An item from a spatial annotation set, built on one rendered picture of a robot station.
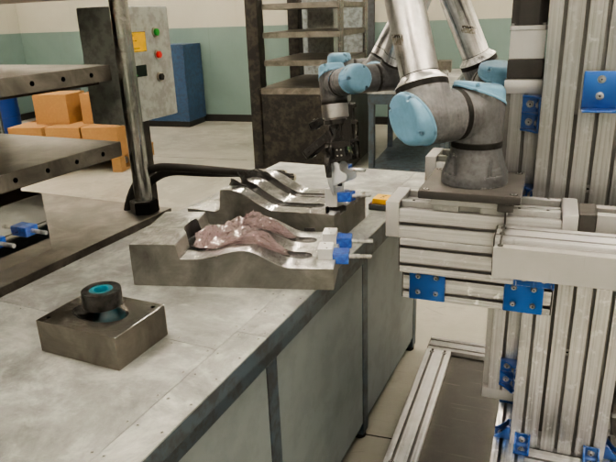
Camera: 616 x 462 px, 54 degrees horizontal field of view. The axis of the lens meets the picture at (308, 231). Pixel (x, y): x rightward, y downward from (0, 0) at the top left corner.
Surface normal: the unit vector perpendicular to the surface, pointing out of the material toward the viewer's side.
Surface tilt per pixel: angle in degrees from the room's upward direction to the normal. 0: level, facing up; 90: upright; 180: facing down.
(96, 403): 0
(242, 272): 90
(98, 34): 90
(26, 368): 0
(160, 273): 90
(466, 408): 0
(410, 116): 97
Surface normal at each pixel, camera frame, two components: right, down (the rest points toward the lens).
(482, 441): -0.04, -0.94
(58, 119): -0.20, 0.33
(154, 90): 0.91, 0.11
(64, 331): -0.42, 0.32
